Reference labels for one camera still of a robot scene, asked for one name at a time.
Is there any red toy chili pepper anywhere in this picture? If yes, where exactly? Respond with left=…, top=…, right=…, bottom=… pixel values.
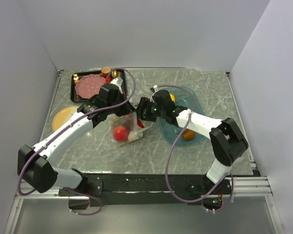
left=137, top=119, right=145, bottom=129

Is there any white toy daikon radish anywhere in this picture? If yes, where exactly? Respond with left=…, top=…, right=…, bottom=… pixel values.
left=127, top=131, right=143, bottom=142

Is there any teal transparent plastic container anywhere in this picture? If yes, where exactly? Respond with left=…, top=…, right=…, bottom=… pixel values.
left=158, top=85, right=208, bottom=147

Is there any aluminium frame rail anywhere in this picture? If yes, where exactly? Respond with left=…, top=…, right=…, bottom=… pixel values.
left=14, top=175, right=274, bottom=198

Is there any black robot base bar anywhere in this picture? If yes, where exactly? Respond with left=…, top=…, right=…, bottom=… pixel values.
left=59, top=173, right=234, bottom=211

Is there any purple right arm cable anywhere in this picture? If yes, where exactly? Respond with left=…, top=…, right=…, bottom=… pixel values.
left=152, top=84, right=235, bottom=212

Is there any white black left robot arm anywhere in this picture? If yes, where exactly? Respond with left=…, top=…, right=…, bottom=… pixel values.
left=17, top=78, right=135, bottom=196

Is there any pink polka dot plate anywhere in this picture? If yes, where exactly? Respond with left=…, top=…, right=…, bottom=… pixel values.
left=76, top=74, right=105, bottom=99

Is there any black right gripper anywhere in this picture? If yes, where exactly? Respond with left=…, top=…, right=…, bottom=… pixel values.
left=131, top=97, right=166, bottom=122

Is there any gold spoon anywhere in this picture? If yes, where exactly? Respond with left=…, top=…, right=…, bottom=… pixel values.
left=111, top=70, right=119, bottom=78

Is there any gold fork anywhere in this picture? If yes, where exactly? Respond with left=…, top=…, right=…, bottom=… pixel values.
left=73, top=74, right=80, bottom=101

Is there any cream round plate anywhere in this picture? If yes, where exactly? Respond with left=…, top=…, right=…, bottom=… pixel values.
left=52, top=106, right=78, bottom=132

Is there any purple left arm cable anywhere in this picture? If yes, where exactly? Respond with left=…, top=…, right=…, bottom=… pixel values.
left=17, top=67, right=136, bottom=197

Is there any orange toy tangerine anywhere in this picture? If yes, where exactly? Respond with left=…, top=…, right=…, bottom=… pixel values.
left=182, top=129, right=195, bottom=141

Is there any yellow toy lemon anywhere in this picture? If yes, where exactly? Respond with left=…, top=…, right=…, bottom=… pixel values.
left=169, top=93, right=175, bottom=103

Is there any clear polka dot zip bag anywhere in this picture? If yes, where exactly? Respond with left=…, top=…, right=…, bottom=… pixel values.
left=110, top=112, right=154, bottom=146

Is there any black serving tray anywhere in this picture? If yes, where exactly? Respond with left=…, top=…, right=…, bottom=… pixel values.
left=70, top=66, right=128, bottom=103

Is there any orange cup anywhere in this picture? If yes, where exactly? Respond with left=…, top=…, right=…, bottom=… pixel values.
left=100, top=66, right=111, bottom=78

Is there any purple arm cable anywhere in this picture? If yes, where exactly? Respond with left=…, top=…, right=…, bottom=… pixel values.
left=17, top=67, right=136, bottom=197
left=152, top=84, right=235, bottom=212

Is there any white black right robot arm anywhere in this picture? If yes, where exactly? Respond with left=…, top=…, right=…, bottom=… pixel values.
left=137, top=90, right=249, bottom=194

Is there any red toy apple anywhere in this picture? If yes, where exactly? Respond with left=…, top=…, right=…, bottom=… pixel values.
left=113, top=126, right=129, bottom=142

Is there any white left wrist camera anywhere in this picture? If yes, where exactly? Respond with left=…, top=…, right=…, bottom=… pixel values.
left=110, top=77, right=123, bottom=89

